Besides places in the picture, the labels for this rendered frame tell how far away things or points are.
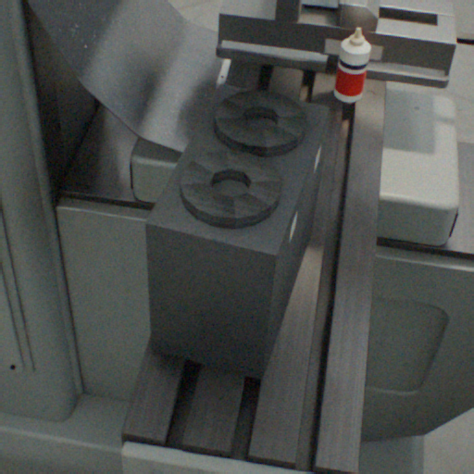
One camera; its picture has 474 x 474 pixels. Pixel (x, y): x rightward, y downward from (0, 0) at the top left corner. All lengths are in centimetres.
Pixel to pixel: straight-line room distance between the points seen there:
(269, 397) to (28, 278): 67
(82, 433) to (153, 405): 88
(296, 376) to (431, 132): 61
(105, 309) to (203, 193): 80
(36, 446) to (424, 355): 79
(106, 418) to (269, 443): 94
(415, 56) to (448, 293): 38
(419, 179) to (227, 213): 59
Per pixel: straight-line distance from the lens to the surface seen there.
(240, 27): 123
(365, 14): 120
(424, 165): 128
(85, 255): 140
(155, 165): 123
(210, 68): 134
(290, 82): 121
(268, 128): 79
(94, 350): 161
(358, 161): 108
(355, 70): 115
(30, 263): 138
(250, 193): 72
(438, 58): 124
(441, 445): 198
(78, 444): 169
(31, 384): 165
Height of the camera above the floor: 165
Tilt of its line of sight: 46 degrees down
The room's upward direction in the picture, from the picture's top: 4 degrees clockwise
